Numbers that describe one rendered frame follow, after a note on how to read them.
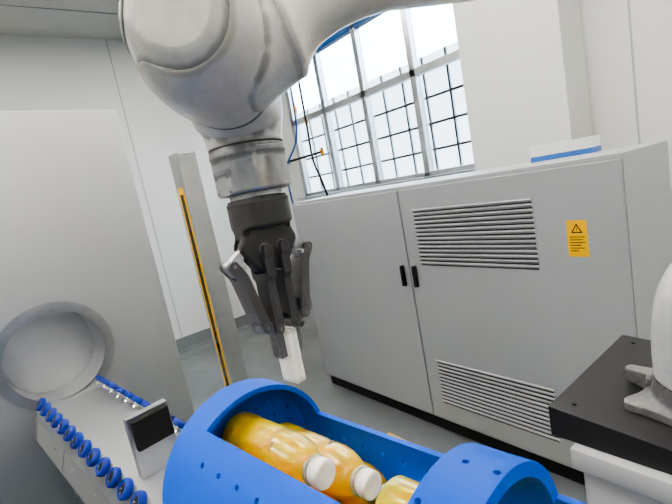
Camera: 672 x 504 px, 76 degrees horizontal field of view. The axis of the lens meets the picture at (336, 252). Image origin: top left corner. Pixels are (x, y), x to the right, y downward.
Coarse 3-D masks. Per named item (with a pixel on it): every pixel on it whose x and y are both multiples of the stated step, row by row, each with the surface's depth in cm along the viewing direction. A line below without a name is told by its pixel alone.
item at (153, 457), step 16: (160, 400) 108; (128, 416) 103; (144, 416) 103; (160, 416) 105; (128, 432) 102; (144, 432) 102; (160, 432) 105; (144, 448) 102; (160, 448) 106; (144, 464) 104; (160, 464) 106
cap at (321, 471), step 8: (320, 456) 58; (312, 464) 57; (320, 464) 56; (328, 464) 57; (312, 472) 56; (320, 472) 56; (328, 472) 57; (312, 480) 56; (320, 480) 56; (328, 480) 57; (320, 488) 56
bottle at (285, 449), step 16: (240, 416) 70; (256, 416) 69; (224, 432) 69; (240, 432) 66; (256, 432) 64; (272, 432) 63; (288, 432) 62; (240, 448) 65; (256, 448) 62; (272, 448) 60; (288, 448) 59; (304, 448) 59; (272, 464) 59; (288, 464) 58; (304, 464) 57; (304, 480) 57
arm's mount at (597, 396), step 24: (624, 336) 100; (600, 360) 92; (624, 360) 90; (648, 360) 89; (576, 384) 85; (600, 384) 84; (624, 384) 83; (552, 408) 79; (576, 408) 78; (600, 408) 77; (624, 408) 76; (552, 432) 80; (576, 432) 76; (600, 432) 73; (624, 432) 70; (648, 432) 70; (624, 456) 71; (648, 456) 68
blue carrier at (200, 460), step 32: (256, 384) 71; (192, 416) 67; (224, 416) 71; (288, 416) 80; (320, 416) 78; (192, 448) 62; (224, 448) 58; (352, 448) 74; (384, 448) 69; (416, 448) 63; (480, 448) 47; (192, 480) 59; (224, 480) 55; (256, 480) 52; (288, 480) 49; (416, 480) 65; (448, 480) 41; (480, 480) 40; (512, 480) 42; (544, 480) 47
